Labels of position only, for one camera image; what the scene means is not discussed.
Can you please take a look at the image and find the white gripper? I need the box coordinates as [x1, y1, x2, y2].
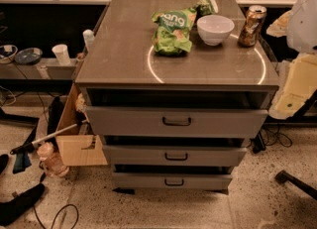
[268, 54, 317, 120]

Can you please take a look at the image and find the grey bottom drawer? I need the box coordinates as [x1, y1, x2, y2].
[112, 172, 232, 190]

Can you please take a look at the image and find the grey drawer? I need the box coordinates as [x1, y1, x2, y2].
[87, 107, 266, 138]
[112, 172, 232, 190]
[103, 145, 247, 167]

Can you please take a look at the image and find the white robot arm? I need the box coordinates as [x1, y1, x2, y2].
[266, 0, 317, 119]

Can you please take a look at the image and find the grey drawer cabinet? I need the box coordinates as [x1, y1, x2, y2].
[74, 0, 281, 195]

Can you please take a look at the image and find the grey middle drawer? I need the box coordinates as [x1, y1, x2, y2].
[103, 145, 247, 167]

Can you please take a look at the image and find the grey top drawer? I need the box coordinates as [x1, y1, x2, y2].
[87, 107, 266, 138]

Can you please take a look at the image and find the crushed soda can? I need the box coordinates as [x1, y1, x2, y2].
[238, 5, 266, 47]

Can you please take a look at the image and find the black power adapter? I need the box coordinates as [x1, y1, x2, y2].
[253, 132, 265, 154]

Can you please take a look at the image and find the black chair leg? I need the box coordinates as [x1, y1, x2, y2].
[275, 171, 317, 200]

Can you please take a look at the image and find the white bowl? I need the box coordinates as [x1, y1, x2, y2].
[197, 14, 235, 46]

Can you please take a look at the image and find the green chip bag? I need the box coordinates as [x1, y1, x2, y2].
[152, 0, 218, 57]

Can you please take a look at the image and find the white plastic bottle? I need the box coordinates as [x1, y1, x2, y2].
[82, 30, 95, 51]

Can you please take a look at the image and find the cardboard box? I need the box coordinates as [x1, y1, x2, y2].
[55, 84, 107, 167]

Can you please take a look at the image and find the white paper cup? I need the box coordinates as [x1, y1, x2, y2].
[52, 44, 71, 65]

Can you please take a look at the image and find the clear plastic jug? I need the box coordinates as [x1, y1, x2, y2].
[37, 142, 69, 177]

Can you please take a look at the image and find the dark blue plate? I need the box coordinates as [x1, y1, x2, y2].
[15, 48, 43, 65]

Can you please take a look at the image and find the small patterned bowl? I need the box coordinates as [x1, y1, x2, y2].
[0, 45, 18, 64]

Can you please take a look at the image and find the black sock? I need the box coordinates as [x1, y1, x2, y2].
[0, 183, 45, 226]

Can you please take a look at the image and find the grey handled tool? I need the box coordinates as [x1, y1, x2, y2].
[10, 120, 88, 155]

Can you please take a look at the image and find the black cable on floor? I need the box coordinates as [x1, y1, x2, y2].
[32, 203, 80, 229]

